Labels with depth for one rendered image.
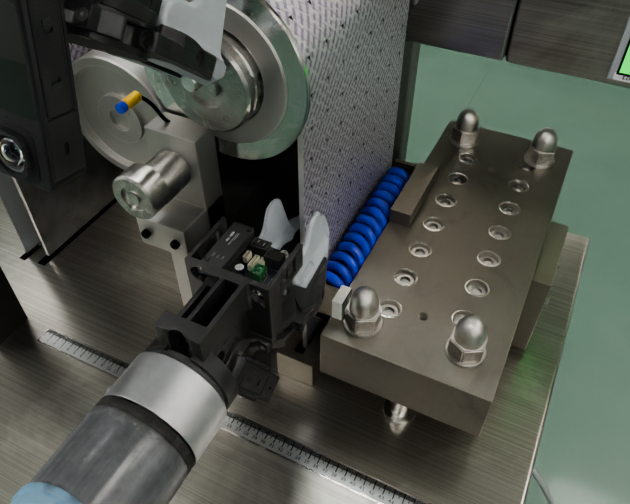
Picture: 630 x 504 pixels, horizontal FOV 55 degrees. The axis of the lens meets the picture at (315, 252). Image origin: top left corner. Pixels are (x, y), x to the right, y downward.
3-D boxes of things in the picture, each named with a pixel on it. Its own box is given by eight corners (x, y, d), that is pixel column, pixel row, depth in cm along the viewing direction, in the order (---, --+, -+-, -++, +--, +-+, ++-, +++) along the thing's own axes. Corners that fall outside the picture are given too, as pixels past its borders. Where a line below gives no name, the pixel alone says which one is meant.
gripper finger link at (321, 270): (342, 262, 52) (292, 335, 46) (341, 275, 53) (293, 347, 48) (294, 245, 54) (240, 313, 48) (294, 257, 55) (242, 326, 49)
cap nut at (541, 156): (520, 164, 74) (530, 132, 71) (527, 148, 76) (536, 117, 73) (551, 172, 73) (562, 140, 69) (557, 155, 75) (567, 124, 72)
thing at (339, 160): (301, 293, 60) (297, 136, 47) (387, 165, 75) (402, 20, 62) (305, 295, 60) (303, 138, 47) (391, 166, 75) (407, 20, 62)
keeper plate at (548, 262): (507, 344, 69) (531, 279, 62) (526, 286, 76) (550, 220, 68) (529, 352, 69) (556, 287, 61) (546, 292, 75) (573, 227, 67)
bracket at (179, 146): (176, 377, 67) (111, 151, 46) (208, 335, 72) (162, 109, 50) (214, 394, 66) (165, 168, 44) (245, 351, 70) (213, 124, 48)
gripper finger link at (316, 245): (353, 186, 52) (302, 253, 47) (350, 236, 57) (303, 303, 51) (321, 176, 53) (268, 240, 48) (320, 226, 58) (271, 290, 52)
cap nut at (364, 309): (336, 329, 56) (338, 297, 53) (352, 302, 58) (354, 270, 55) (373, 344, 55) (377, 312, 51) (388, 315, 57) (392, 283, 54)
